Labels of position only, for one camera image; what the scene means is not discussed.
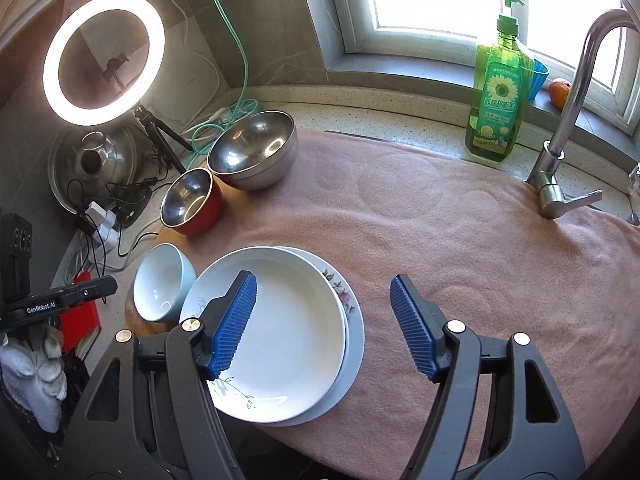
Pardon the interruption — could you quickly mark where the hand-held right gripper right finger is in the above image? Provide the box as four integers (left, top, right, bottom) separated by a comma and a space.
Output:
389, 274, 587, 480

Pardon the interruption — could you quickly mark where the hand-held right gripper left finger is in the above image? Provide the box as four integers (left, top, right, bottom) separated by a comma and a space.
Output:
71, 270, 259, 480

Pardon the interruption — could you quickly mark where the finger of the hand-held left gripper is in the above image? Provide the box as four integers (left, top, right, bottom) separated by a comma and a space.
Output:
74, 274, 119, 307

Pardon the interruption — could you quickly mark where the white plate with branch print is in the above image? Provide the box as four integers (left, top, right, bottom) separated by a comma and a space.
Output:
178, 246, 348, 424

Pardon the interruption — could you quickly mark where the deep plate with large roses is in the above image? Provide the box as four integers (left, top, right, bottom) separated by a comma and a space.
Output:
272, 246, 366, 428

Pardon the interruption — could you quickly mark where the pale blue ceramic bowl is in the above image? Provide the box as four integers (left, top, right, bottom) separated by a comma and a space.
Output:
132, 243, 198, 323

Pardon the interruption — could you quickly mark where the small red steel bowl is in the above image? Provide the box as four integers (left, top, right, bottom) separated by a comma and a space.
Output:
160, 168, 225, 237

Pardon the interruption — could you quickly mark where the large steel bowl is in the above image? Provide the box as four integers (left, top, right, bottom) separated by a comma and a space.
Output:
206, 111, 300, 192

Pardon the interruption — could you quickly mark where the person's left hand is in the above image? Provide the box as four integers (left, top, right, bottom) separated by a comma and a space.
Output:
0, 330, 69, 434

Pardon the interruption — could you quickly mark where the red box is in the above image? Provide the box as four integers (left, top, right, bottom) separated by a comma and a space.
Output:
59, 270, 104, 356

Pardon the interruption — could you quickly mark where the black box with round dials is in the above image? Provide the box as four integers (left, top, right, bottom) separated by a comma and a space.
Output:
0, 212, 35, 311

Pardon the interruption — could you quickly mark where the white charger plug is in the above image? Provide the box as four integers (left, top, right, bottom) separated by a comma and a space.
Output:
79, 201, 122, 248

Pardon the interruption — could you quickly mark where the pink towel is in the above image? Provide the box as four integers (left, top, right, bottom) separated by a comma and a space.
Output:
125, 127, 640, 472

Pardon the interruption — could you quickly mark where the black power adapter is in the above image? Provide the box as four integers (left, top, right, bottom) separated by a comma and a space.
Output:
112, 182, 151, 223

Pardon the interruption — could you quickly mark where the steel pot lid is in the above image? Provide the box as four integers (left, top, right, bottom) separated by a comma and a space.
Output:
48, 127, 144, 217

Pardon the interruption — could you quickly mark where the green dish soap bottle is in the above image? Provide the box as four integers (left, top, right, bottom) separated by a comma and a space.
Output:
465, 0, 535, 164

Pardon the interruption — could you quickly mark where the steel kitchen faucet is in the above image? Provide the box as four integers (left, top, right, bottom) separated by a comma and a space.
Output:
524, 9, 638, 221

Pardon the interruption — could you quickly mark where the orange fruit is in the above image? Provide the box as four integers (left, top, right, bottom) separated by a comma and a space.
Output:
548, 78, 572, 110

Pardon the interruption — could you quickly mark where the blue plastic cup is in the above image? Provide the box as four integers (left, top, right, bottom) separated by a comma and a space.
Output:
531, 57, 551, 99

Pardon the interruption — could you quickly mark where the black ring light tripod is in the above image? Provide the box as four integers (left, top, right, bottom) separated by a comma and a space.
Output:
132, 104, 195, 173

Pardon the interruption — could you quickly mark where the white cable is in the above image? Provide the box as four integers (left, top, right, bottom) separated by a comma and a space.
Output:
164, 0, 227, 128

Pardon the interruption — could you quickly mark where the green hose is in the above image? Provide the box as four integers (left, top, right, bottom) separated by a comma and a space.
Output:
192, 0, 264, 169

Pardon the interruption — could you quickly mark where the white window frame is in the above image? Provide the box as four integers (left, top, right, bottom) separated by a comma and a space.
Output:
295, 0, 640, 136

